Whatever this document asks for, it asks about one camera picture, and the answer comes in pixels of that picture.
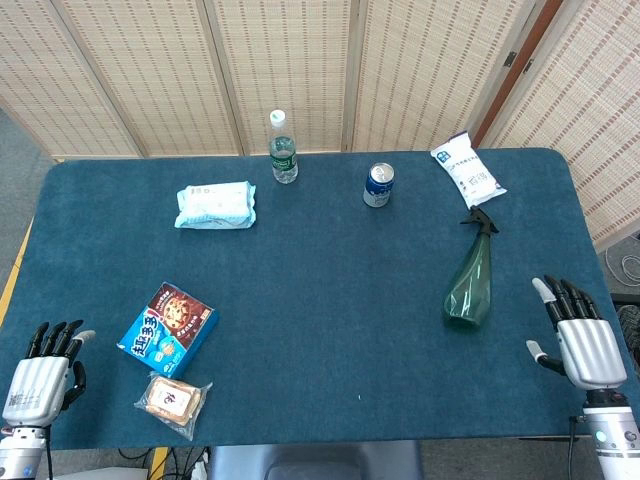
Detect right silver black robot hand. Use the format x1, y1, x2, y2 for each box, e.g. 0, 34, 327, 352
524, 274, 629, 392

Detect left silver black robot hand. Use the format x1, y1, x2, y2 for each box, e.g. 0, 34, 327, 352
1, 319, 96, 429

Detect green spray bottle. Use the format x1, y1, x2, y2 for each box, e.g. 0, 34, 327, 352
442, 207, 500, 331

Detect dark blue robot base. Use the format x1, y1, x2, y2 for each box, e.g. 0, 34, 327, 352
206, 440, 424, 480

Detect clear water bottle green label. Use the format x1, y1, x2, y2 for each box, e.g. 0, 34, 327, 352
268, 109, 299, 185

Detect bread in clear wrapper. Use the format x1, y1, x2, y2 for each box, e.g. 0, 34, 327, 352
133, 370, 214, 441

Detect blue cookie box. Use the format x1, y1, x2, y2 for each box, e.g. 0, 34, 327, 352
116, 281, 220, 380

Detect white snack pouch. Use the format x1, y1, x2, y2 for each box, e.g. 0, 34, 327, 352
430, 130, 508, 210

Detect bamboo folding screen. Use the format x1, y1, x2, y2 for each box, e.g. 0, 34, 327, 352
482, 0, 640, 251
0, 0, 531, 160

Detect light blue wet wipes pack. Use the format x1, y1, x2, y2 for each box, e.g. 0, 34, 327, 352
173, 181, 258, 231

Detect blue white drink can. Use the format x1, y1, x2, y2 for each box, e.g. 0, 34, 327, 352
362, 161, 396, 209

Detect blue table mat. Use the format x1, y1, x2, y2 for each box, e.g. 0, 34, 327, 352
0, 147, 640, 451

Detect white floor cables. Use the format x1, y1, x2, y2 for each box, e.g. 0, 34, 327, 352
604, 244, 640, 287

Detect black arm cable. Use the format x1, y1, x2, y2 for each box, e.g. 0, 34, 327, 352
567, 416, 585, 480

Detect black floor cables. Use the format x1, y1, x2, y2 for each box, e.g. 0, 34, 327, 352
117, 447, 211, 480

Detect brown wooden post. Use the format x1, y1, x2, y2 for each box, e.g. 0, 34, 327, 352
472, 0, 564, 149

